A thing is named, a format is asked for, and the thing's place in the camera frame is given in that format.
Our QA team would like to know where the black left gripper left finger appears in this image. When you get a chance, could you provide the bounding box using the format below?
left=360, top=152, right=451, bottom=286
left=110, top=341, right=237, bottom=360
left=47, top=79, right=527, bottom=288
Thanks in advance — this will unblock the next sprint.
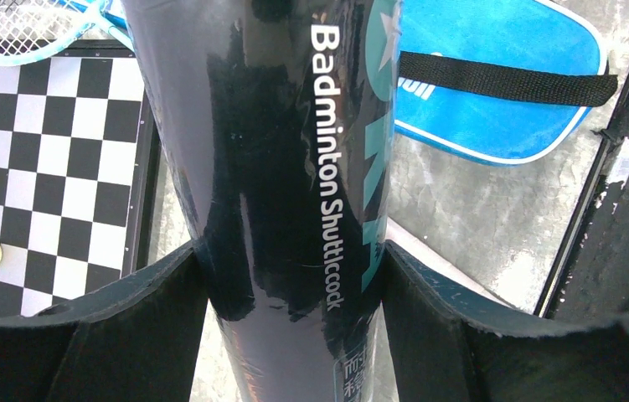
left=0, top=245, right=208, bottom=401

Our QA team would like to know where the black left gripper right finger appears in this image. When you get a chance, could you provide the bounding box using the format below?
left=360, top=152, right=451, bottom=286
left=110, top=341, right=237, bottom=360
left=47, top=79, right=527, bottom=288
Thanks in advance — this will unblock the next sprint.
left=382, top=241, right=629, bottom=401

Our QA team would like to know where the black shuttlecock tube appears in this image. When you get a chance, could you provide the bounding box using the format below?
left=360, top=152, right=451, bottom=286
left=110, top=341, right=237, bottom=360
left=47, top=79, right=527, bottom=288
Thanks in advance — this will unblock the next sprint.
left=122, top=1, right=401, bottom=401

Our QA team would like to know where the blue racket bag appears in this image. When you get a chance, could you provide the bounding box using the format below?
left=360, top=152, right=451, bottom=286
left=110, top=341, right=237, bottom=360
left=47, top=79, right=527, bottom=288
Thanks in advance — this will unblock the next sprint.
left=395, top=1, right=618, bottom=166

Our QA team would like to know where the left blue badminton racket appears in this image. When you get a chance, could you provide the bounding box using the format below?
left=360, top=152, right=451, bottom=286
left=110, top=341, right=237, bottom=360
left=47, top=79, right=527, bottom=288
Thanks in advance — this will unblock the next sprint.
left=0, top=0, right=133, bottom=67

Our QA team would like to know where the black white chessboard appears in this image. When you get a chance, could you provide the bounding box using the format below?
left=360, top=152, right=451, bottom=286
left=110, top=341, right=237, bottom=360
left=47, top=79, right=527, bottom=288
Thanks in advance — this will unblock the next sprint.
left=0, top=40, right=158, bottom=318

